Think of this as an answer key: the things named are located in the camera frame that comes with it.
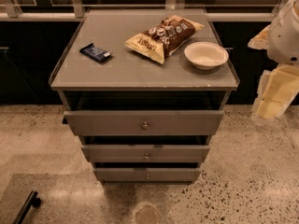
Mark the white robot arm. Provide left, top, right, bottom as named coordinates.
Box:
left=248, top=0, right=299, bottom=120

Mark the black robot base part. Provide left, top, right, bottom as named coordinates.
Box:
left=12, top=190, right=41, bottom=224

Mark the grey top drawer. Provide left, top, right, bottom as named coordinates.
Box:
left=64, top=110, right=223, bottom=136

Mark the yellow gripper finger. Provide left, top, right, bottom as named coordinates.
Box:
left=248, top=26, right=270, bottom=49
left=252, top=99, right=291, bottom=120

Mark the white paper bowl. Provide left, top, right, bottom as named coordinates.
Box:
left=184, top=42, right=229, bottom=70

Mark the grey bottom drawer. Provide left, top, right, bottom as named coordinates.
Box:
left=94, top=168, right=200, bottom=182

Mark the grey drawer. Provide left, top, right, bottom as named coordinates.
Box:
left=82, top=145, right=209, bottom=162
left=94, top=168, right=200, bottom=182
left=64, top=110, right=223, bottom=136

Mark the metal railing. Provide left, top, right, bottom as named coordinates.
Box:
left=1, top=0, right=289, bottom=22

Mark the brown yellow chip bag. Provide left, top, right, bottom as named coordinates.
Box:
left=125, top=15, right=204, bottom=64

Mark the grey drawer cabinet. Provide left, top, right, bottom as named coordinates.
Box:
left=50, top=9, right=239, bottom=171

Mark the dark blue snack bar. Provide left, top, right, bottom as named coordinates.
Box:
left=79, top=43, right=111, bottom=63

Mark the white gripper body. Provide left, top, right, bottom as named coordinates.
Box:
left=257, top=63, right=299, bottom=105

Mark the grey middle drawer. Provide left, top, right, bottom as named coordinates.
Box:
left=82, top=145, right=209, bottom=162

